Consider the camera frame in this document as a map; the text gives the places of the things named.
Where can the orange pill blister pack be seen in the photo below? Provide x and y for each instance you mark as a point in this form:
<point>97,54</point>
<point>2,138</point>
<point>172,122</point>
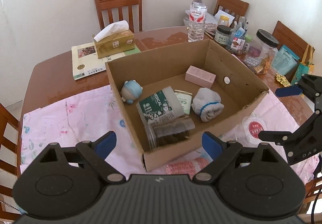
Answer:
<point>264,64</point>

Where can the clear water bottle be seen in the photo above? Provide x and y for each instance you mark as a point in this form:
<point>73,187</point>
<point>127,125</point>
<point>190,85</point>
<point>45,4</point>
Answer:
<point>197,22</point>

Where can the white papers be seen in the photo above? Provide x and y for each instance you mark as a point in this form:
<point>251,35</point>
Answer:
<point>226,15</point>

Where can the white sock blue band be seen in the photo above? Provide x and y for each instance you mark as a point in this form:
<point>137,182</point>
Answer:
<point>207,103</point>

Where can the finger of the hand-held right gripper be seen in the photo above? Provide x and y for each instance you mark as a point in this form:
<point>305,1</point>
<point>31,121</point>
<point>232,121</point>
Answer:
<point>289,90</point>
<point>274,137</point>

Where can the small green bottle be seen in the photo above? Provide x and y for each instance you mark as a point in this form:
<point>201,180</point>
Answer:
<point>247,42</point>

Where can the clear jar of brown biscuits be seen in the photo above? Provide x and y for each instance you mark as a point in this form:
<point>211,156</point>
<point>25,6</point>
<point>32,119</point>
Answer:
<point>173,133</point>

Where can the silver pill blister pack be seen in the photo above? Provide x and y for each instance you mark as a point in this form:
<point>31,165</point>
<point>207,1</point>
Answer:
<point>251,61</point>

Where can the clear container red label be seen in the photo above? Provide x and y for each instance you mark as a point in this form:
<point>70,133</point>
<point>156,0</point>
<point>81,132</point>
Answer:
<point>254,128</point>

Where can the brown cardboard box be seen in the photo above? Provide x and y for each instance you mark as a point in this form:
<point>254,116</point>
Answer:
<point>226,63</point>

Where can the green book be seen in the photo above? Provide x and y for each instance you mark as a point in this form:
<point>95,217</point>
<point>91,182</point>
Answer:
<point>134,50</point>

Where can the green tissue packet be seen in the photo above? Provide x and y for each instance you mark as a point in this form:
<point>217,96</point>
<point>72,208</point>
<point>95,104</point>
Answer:
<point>185,100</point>

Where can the large clear jar black lid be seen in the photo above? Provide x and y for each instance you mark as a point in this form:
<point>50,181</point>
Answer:
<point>266,42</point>

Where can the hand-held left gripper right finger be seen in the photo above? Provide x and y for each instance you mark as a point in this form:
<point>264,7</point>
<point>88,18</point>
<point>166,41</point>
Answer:
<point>213,144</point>

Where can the gold trivet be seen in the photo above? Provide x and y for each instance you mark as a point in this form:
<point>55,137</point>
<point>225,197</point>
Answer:
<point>281,80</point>

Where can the white book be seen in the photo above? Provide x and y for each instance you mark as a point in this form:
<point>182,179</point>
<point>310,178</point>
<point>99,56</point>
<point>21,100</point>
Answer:
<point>83,63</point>

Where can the teal packet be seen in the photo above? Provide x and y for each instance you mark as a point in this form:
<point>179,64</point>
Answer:
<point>285,60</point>

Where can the pink knitted cloth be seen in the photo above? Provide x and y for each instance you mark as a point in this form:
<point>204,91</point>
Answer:
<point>186,167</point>

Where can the gold tissue box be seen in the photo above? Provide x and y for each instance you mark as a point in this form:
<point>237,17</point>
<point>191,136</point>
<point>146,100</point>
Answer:
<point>115,44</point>

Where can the white bottle green label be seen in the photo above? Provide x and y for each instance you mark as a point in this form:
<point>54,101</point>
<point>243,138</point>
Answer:
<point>158,105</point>

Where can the teal yellow tote bag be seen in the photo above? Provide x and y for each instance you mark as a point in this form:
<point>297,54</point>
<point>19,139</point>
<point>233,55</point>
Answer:
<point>305,65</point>

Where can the pink floral cloth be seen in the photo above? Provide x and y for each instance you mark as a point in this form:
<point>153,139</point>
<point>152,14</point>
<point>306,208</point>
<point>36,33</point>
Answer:
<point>75,118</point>

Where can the pale pink carton box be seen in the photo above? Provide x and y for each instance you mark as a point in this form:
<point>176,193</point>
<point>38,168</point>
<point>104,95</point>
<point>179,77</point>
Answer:
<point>200,76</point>

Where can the blue white plush toy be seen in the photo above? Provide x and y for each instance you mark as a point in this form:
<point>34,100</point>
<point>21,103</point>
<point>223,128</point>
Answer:
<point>132,92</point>

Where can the snack jar red label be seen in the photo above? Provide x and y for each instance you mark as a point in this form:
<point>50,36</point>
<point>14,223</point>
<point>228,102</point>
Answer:
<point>236,45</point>

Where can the yellow-lid bottle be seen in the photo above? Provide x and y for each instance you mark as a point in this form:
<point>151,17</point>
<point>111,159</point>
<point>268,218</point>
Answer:
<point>224,21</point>

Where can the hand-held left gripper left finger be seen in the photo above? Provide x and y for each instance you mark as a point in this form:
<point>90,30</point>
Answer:
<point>105,144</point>

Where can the dark-lid jar green label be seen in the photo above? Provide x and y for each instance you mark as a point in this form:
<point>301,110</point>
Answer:
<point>223,36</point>

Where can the brown wooden chair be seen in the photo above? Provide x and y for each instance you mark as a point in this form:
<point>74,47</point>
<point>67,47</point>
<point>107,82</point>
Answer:
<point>234,4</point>
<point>286,32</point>
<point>118,0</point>
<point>8,143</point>

